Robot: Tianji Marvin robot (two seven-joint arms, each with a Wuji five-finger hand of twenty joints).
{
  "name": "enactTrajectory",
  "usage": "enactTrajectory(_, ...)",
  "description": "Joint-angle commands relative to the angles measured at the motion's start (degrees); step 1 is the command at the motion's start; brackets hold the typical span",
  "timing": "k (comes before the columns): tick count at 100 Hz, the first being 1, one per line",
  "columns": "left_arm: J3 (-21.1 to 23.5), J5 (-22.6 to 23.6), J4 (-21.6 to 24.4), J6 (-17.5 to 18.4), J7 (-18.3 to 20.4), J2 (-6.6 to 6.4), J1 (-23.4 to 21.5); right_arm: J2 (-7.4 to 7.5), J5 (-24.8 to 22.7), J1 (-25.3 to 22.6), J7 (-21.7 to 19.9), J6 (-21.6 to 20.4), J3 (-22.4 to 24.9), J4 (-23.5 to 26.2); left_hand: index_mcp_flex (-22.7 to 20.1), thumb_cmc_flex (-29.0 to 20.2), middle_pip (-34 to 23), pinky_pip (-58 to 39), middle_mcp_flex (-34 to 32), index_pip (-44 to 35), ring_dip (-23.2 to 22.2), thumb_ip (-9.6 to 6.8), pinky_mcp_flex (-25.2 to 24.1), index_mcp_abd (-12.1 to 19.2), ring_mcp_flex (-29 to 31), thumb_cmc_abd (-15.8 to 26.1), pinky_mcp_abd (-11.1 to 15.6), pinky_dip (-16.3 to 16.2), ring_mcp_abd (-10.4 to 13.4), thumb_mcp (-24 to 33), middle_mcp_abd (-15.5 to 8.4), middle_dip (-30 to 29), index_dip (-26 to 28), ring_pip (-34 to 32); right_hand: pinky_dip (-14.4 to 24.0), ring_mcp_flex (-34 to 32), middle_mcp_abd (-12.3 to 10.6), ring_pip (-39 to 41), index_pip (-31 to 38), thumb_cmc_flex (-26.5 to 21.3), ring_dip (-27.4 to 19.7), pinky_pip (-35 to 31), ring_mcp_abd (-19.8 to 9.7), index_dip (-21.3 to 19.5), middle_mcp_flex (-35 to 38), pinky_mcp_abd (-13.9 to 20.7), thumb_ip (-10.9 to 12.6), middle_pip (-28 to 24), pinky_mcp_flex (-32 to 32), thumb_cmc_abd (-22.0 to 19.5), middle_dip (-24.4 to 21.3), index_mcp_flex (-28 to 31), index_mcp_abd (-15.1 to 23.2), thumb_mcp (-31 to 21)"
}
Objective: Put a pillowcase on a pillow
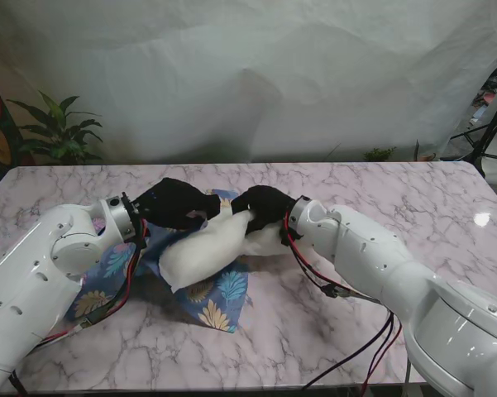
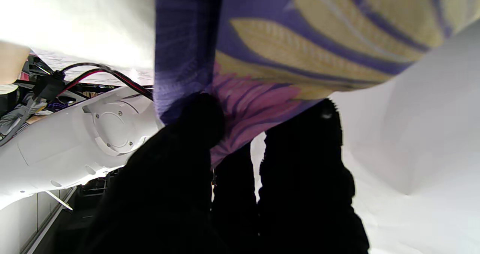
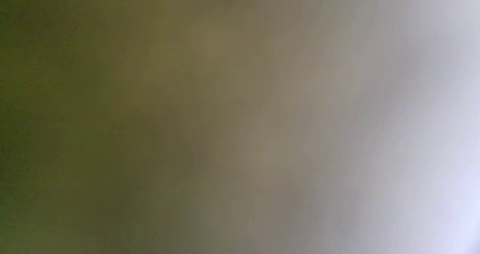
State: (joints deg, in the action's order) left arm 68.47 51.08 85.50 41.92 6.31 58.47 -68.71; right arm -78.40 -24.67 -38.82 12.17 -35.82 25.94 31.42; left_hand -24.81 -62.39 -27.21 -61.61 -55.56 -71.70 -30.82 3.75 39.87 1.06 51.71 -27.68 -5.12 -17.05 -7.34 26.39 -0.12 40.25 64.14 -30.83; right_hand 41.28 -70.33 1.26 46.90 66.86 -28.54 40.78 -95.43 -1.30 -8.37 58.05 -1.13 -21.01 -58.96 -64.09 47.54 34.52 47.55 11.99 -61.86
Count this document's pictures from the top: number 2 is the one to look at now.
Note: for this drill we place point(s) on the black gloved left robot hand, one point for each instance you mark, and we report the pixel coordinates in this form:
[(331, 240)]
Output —
[(168, 201)]

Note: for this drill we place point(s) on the white pillow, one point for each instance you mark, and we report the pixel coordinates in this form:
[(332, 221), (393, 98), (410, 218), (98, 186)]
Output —
[(82, 18)]

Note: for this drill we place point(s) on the purple floral pillowcase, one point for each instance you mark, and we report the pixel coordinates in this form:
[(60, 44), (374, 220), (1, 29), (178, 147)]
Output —
[(300, 40)]

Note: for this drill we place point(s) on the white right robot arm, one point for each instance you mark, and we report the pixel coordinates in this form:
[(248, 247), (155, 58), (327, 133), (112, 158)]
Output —
[(67, 149)]

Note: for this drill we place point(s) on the white backdrop sheet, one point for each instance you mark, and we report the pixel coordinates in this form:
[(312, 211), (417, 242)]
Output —
[(412, 153)]

